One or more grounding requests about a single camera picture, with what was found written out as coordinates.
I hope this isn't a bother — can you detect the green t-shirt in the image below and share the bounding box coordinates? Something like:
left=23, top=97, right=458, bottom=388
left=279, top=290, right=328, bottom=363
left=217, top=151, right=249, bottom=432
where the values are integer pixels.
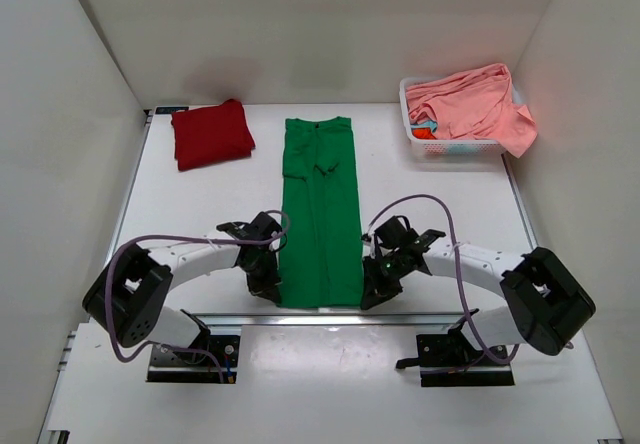
left=279, top=117, right=363, bottom=309

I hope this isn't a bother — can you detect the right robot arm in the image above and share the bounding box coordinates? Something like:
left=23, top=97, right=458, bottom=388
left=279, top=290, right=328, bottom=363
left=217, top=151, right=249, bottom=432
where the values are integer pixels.
left=361, top=216, right=596, bottom=356

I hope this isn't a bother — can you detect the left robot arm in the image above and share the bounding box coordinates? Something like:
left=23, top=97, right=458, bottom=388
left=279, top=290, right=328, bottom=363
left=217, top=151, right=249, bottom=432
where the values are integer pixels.
left=82, top=210, right=290, bottom=362

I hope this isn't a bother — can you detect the white front board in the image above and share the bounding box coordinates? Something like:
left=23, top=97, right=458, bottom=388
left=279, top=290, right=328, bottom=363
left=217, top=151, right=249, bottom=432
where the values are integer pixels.
left=47, top=324, right=621, bottom=443

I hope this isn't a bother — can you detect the folded red t-shirt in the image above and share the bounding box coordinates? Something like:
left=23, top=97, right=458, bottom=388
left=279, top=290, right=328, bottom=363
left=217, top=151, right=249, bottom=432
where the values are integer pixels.
left=171, top=99, right=255, bottom=172

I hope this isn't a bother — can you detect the white plastic basket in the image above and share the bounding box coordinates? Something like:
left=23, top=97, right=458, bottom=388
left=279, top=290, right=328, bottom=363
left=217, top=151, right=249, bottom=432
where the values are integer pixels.
left=399, top=76, right=506, bottom=161

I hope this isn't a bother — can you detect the orange garment in basket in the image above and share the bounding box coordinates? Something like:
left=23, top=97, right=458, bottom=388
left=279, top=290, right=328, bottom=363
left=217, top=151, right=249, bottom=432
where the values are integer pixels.
left=410, top=120, right=438, bottom=140

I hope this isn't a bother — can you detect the pink t-shirt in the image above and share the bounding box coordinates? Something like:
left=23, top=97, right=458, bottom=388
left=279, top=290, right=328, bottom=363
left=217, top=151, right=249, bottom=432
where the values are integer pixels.
left=406, top=63, right=537, bottom=157

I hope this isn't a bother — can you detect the aluminium table rail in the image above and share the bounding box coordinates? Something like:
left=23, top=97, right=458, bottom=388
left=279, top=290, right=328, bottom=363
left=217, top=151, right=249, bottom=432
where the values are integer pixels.
left=194, top=312, right=463, bottom=327

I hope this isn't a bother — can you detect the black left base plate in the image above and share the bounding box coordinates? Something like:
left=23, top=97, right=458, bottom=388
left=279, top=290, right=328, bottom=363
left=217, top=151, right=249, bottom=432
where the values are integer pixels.
left=146, top=327, right=241, bottom=385

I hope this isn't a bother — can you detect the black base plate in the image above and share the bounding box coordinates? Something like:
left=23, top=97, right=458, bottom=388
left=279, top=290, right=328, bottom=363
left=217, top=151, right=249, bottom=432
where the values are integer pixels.
left=146, top=327, right=241, bottom=385
left=395, top=325, right=515, bottom=388

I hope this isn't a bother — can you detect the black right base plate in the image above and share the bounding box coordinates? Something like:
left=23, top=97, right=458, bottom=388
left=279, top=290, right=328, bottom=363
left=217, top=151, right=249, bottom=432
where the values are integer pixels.
left=395, top=325, right=515, bottom=388

